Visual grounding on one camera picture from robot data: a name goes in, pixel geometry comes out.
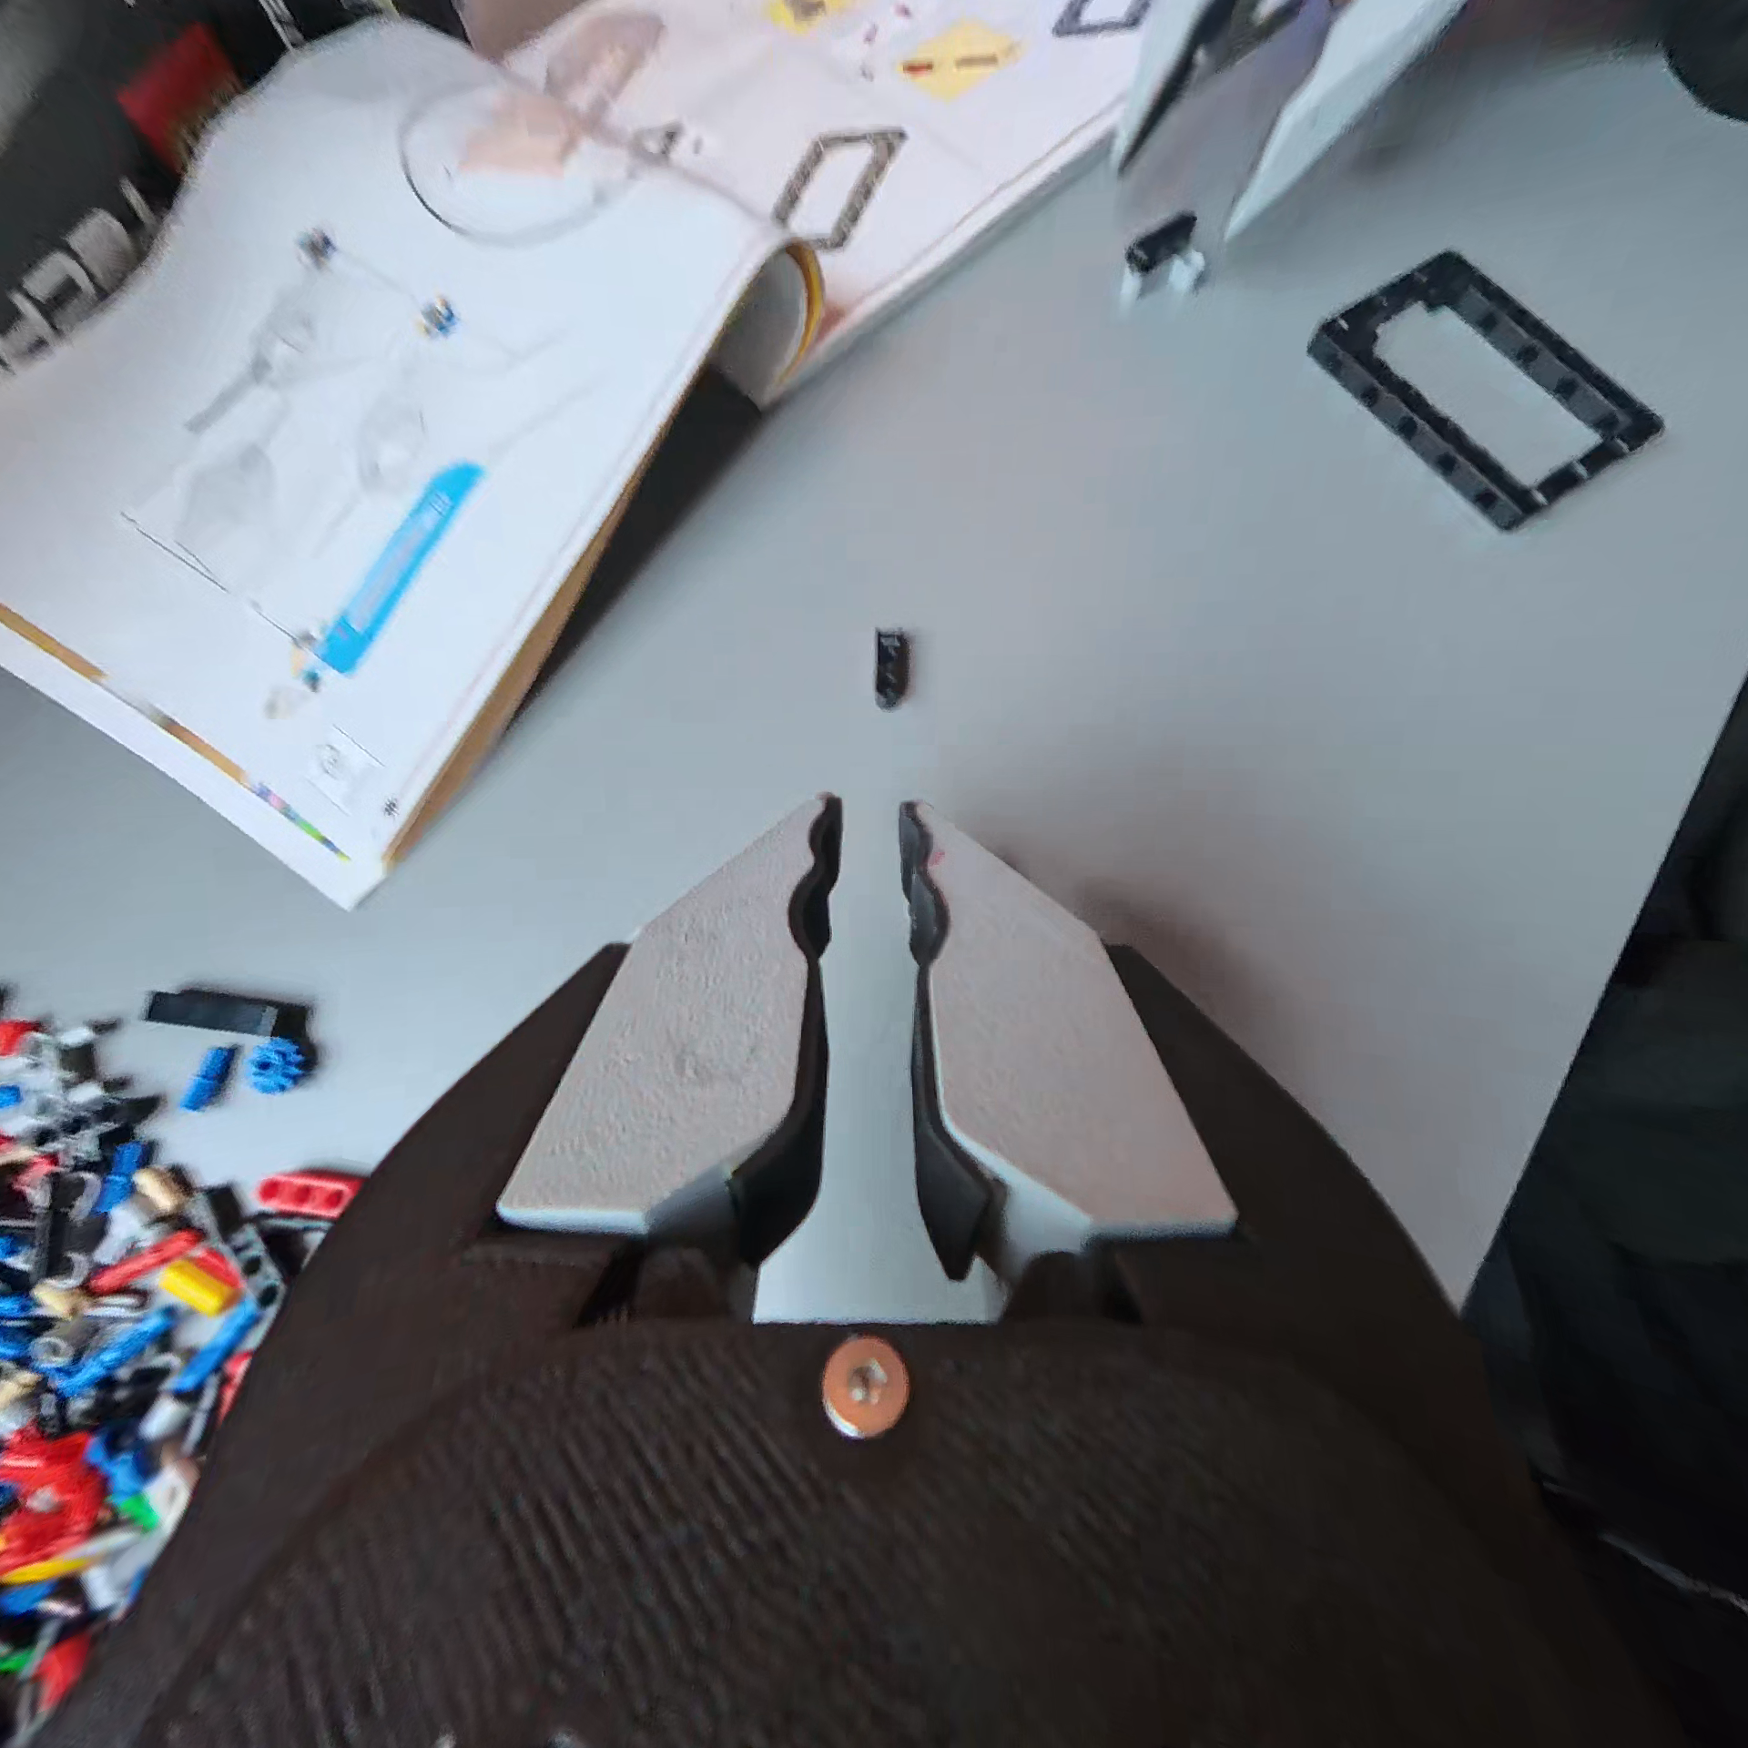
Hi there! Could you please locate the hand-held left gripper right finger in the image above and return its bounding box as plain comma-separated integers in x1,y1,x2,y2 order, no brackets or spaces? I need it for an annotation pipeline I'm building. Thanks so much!
896,800,1244,1287

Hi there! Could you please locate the lego set box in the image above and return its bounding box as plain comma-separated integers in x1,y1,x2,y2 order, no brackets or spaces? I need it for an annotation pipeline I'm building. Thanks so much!
0,0,401,381

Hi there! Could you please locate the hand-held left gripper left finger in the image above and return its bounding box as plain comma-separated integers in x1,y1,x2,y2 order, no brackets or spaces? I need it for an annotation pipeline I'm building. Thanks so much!
495,793,846,1270

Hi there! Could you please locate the black rectangular lego frame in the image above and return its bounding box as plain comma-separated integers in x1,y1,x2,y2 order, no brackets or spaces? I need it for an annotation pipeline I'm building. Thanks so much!
1304,249,1664,534

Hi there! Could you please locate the lego instruction booklet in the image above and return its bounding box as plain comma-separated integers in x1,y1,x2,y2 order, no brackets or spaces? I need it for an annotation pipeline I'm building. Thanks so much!
0,0,1193,916

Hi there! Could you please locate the pile of small lego pieces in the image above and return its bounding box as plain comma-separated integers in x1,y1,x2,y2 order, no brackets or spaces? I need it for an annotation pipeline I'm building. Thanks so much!
0,985,373,1726

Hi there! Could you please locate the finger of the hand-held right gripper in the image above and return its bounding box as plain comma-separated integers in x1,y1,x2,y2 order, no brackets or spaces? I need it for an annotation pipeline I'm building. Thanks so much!
1223,0,1474,249
1111,0,1316,180

